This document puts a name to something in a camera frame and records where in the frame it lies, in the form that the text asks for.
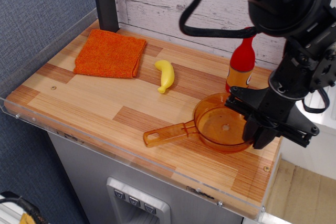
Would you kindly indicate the orange transparent pan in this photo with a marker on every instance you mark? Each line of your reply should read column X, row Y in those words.
column 213, row 123

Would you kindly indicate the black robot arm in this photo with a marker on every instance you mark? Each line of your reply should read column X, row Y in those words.
column 308, row 65

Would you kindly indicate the red hot sauce bottle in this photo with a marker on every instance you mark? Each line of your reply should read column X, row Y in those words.
column 241, row 65

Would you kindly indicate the orange folded cloth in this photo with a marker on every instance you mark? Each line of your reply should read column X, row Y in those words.
column 108, row 54

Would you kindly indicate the silver dispenser panel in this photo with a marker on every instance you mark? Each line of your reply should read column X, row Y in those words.
column 131, row 205

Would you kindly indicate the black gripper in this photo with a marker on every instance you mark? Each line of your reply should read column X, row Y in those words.
column 272, row 112

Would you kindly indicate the grey toy fridge cabinet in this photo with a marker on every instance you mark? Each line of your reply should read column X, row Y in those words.
column 88, row 171

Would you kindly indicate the white toy sink unit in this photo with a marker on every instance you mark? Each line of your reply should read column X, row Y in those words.
column 319, row 155

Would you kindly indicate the dark left vertical post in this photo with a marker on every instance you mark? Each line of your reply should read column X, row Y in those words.
column 107, row 15

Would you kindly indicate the yellow toy banana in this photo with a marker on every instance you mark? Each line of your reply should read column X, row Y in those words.
column 167, row 75

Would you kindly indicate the clear acrylic table guard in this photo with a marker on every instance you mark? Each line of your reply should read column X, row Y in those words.
column 111, row 115

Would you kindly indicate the yellow object at corner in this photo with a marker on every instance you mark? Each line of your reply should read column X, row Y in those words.
column 26, row 219

